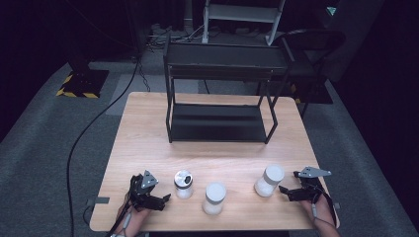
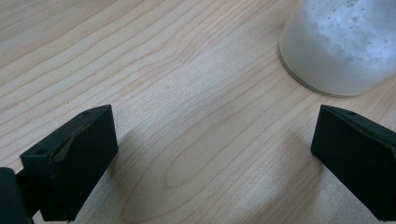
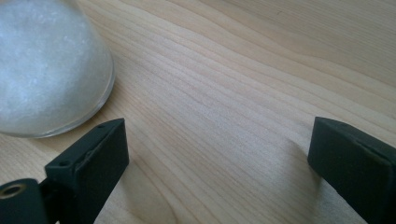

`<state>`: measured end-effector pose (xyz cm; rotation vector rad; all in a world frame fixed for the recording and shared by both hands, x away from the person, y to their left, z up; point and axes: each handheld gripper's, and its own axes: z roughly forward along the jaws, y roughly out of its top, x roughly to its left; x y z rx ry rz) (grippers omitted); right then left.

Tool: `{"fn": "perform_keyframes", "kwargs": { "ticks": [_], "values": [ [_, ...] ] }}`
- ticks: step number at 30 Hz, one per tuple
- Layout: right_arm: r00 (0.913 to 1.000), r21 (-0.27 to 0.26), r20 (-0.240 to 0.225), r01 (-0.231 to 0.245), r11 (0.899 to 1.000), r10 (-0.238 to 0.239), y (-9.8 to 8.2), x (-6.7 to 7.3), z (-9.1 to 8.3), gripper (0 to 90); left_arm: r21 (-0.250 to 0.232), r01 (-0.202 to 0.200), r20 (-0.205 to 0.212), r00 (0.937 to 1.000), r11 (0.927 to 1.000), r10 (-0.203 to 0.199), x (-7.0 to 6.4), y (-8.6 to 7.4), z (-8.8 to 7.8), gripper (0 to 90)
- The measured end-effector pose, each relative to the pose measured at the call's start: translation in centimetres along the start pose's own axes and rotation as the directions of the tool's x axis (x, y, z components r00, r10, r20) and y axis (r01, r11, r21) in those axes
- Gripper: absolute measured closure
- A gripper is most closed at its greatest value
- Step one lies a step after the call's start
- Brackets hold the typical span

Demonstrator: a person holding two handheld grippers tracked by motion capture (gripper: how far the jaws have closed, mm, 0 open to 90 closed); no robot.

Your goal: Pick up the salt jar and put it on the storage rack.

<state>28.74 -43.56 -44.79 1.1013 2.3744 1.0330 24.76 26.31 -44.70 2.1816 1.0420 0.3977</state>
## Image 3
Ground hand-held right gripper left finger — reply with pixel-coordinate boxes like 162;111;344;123
44;118;130;224

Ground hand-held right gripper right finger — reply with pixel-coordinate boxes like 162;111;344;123
306;116;396;224

